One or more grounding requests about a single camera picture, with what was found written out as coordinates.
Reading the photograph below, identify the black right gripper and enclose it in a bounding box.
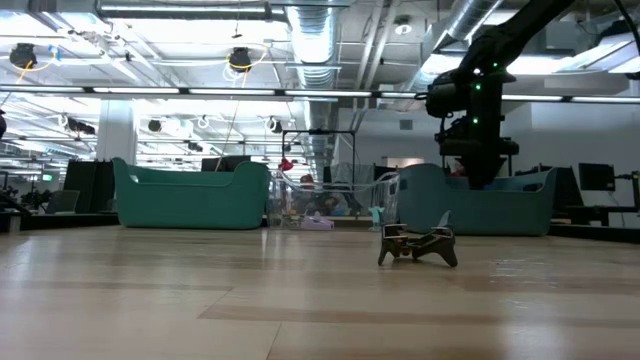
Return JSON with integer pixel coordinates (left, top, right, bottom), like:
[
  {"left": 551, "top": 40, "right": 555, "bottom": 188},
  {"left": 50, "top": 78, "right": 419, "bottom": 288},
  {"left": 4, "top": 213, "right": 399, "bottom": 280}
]
[{"left": 434, "top": 117, "right": 520, "bottom": 191}]

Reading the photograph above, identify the black staple remover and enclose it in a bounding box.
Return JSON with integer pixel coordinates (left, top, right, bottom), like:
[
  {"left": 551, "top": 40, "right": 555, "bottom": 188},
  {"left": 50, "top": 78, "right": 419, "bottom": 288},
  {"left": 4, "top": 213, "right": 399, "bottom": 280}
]
[{"left": 377, "top": 209, "right": 459, "bottom": 268}]

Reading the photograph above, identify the lavender staple remover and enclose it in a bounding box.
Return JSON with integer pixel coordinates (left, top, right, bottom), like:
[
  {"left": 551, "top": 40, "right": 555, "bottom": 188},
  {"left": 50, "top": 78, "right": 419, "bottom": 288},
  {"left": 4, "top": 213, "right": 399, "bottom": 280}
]
[{"left": 301, "top": 212, "right": 335, "bottom": 232}]

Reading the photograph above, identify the dull dark teal bin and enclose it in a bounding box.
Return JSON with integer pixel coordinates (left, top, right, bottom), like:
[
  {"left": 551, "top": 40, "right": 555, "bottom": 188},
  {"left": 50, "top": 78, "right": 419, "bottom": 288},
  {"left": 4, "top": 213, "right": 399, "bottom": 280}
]
[{"left": 396, "top": 162, "right": 560, "bottom": 237}]

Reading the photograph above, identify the black computer monitor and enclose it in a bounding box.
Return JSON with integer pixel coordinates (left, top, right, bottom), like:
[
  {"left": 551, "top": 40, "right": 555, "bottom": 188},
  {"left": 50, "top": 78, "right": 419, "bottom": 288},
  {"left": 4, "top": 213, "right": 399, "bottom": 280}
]
[{"left": 578, "top": 162, "right": 617, "bottom": 193}]

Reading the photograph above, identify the clear plastic bin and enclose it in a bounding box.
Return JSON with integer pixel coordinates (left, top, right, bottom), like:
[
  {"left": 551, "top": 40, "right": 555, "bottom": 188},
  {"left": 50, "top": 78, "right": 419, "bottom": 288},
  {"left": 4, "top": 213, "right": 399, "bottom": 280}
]
[{"left": 264, "top": 169, "right": 401, "bottom": 232}]

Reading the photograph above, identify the long ceiling light strip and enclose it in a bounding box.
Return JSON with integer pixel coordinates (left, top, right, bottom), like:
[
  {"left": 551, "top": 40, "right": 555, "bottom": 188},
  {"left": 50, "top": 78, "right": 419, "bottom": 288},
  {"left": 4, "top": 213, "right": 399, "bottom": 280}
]
[{"left": 0, "top": 83, "right": 640, "bottom": 104}]

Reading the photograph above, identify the bright teal plastic bin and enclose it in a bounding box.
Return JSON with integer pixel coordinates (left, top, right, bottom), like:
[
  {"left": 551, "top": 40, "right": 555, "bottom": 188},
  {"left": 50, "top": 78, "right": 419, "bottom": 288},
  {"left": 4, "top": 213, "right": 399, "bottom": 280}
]
[{"left": 110, "top": 157, "right": 271, "bottom": 231}]

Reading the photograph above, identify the black partition panel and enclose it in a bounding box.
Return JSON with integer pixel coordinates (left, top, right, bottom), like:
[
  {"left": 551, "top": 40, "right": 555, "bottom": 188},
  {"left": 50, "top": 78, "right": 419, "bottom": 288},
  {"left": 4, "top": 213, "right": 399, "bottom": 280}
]
[{"left": 63, "top": 158, "right": 115, "bottom": 215}]

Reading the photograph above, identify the grey laptop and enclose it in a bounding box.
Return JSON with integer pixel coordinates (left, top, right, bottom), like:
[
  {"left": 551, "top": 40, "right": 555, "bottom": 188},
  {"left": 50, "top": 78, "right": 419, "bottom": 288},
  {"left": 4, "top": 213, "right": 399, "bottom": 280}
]
[{"left": 44, "top": 189, "right": 81, "bottom": 216}]

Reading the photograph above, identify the slanted silver ventilation duct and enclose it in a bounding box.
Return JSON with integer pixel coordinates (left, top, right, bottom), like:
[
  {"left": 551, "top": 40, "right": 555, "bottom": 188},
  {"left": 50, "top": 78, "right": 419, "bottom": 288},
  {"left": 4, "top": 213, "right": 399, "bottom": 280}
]
[{"left": 399, "top": 0, "right": 506, "bottom": 96}]

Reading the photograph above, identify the ribbed silver ventilation duct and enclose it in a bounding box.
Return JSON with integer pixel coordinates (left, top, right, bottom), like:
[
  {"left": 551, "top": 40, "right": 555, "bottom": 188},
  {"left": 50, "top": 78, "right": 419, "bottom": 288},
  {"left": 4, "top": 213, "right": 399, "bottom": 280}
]
[{"left": 288, "top": 0, "right": 337, "bottom": 132}]

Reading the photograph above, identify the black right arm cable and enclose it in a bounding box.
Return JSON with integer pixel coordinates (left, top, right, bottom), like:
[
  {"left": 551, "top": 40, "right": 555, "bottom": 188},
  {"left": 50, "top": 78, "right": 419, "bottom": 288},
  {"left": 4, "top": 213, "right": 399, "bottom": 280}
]
[{"left": 613, "top": 0, "right": 640, "bottom": 57}]

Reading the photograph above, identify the black ceiling cable reel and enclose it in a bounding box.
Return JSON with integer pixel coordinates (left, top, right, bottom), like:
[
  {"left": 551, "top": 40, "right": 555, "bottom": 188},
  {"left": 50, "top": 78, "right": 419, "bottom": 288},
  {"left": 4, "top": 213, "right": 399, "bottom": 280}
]
[
  {"left": 8, "top": 42, "right": 39, "bottom": 71},
  {"left": 228, "top": 46, "right": 254, "bottom": 74}
]

